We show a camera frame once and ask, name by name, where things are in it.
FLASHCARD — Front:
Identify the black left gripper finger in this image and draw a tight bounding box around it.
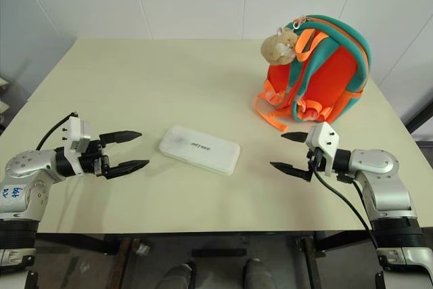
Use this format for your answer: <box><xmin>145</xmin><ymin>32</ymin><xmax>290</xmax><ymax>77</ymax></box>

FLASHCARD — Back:
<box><xmin>107</xmin><ymin>159</ymin><xmax>151</xmax><ymax>181</ymax></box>
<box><xmin>99</xmin><ymin>130</ymin><xmax>143</xmax><ymax>144</ymax></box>

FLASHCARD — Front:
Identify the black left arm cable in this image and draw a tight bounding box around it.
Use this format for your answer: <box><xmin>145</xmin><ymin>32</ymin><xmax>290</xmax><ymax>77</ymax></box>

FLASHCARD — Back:
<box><xmin>36</xmin><ymin>111</ymin><xmax>80</xmax><ymax>151</ymax></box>

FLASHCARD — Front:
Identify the dark rounded robot foot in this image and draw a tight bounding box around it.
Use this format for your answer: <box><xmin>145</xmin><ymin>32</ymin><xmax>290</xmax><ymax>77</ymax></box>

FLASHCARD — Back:
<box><xmin>158</xmin><ymin>261</ymin><xmax>197</xmax><ymax>289</ymax></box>
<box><xmin>244</xmin><ymin>258</ymin><xmax>271</xmax><ymax>289</ymax></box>

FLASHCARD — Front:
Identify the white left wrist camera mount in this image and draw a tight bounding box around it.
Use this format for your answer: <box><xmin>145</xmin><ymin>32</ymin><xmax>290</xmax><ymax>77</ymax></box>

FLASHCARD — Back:
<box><xmin>62</xmin><ymin>116</ymin><xmax>93</xmax><ymax>175</ymax></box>

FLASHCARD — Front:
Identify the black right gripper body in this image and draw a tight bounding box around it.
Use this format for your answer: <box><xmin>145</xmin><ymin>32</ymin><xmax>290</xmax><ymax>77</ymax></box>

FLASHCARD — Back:
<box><xmin>306</xmin><ymin>146</ymin><xmax>324</xmax><ymax>175</ymax></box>

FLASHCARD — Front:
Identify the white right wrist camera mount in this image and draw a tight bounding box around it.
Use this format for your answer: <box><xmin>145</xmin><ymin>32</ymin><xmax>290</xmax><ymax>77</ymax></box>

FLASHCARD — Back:
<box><xmin>304</xmin><ymin>121</ymin><xmax>340</xmax><ymax>177</ymax></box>

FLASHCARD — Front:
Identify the white rectangular case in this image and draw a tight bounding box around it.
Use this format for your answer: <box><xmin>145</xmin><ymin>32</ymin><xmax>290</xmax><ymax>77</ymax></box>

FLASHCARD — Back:
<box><xmin>158</xmin><ymin>125</ymin><xmax>242</xmax><ymax>177</ymax></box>

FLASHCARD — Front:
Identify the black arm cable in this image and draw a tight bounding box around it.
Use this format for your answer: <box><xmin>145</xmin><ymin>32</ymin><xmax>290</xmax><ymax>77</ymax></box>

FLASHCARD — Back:
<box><xmin>36</xmin><ymin>111</ymin><xmax>80</xmax><ymax>151</ymax></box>
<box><xmin>313</xmin><ymin>158</ymin><xmax>379</xmax><ymax>249</ymax></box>

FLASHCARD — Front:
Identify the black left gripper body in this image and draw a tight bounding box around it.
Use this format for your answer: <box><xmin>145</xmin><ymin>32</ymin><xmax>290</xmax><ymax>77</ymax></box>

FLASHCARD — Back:
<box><xmin>78</xmin><ymin>139</ymin><xmax>110</xmax><ymax>178</ymax></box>

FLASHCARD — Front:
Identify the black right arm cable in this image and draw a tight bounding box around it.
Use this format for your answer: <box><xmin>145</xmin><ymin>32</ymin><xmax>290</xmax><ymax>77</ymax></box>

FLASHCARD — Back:
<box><xmin>313</xmin><ymin>158</ymin><xmax>379</xmax><ymax>249</ymax></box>

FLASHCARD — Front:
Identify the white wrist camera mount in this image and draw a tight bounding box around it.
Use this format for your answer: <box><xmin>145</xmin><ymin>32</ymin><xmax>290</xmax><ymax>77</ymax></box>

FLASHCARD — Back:
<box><xmin>62</xmin><ymin>116</ymin><xmax>93</xmax><ymax>175</ymax></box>
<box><xmin>304</xmin><ymin>121</ymin><xmax>340</xmax><ymax>177</ymax></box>

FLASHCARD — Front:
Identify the orange and teal backpack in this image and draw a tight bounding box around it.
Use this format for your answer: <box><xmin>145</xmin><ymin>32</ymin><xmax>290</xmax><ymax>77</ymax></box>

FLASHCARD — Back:
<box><xmin>253</xmin><ymin>14</ymin><xmax>373</xmax><ymax>133</ymax></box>

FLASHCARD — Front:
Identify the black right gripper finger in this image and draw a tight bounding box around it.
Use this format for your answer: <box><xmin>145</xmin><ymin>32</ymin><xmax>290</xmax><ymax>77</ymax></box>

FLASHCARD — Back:
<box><xmin>280</xmin><ymin>131</ymin><xmax>309</xmax><ymax>144</ymax></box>
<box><xmin>269</xmin><ymin>161</ymin><xmax>314</xmax><ymax>183</ymax></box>

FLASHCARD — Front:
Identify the beige plush hamster keychain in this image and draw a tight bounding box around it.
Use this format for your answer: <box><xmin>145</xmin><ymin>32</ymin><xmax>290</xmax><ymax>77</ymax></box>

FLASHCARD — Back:
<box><xmin>260</xmin><ymin>26</ymin><xmax>300</xmax><ymax>66</ymax></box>

